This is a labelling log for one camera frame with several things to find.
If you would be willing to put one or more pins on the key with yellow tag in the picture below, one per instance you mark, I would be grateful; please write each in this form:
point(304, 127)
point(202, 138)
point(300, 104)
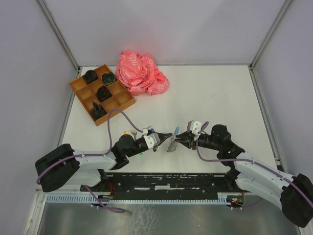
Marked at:
point(132, 133)

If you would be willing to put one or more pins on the black rolled item centre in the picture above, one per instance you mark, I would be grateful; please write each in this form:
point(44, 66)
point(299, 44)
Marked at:
point(103, 94)

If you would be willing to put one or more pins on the crumpled pink plastic bag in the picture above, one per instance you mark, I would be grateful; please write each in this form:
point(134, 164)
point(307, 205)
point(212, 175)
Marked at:
point(140, 74)

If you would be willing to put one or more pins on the black metal base rail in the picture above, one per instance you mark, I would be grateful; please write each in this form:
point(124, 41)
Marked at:
point(166, 186)

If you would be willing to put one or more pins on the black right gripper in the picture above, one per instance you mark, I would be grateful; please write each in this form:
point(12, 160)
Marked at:
point(190, 143)

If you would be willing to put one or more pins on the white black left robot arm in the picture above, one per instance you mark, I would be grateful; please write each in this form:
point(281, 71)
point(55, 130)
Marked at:
point(65, 166)

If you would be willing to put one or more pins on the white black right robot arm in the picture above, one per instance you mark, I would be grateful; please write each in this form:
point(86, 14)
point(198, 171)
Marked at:
point(293, 195)

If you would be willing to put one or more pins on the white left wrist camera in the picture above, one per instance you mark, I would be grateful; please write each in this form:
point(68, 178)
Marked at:
point(151, 138)

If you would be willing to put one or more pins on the black yellow rolled item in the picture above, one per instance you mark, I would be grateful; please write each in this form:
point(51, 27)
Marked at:
point(108, 78)

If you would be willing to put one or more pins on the black rolled item top left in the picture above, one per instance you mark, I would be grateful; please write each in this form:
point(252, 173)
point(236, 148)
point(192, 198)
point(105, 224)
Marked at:
point(90, 76)

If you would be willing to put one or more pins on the aluminium frame post right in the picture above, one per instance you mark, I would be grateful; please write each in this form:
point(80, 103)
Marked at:
point(271, 32)

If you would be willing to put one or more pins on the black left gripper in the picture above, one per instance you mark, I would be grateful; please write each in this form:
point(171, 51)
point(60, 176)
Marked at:
point(164, 136)

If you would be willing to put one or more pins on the aluminium frame post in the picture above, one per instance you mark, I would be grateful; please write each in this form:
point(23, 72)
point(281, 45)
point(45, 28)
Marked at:
point(271, 32)
point(55, 29)

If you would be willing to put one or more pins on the brown wooden compartment tray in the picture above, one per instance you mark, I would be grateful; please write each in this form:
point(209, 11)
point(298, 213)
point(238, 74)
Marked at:
point(86, 93)

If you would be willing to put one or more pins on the aluminium frame post left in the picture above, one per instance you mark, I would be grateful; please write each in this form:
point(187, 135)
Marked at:
point(55, 29)

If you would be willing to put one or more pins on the aluminium front frame rail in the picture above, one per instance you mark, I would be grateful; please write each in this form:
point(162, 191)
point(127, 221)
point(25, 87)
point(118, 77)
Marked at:
point(66, 190)

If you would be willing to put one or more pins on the key with blue tag upper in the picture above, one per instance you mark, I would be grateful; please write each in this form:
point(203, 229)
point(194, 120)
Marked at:
point(148, 128)

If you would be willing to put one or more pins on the black rolled item lower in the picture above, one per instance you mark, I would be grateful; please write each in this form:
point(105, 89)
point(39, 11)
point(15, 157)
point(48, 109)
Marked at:
point(98, 111)

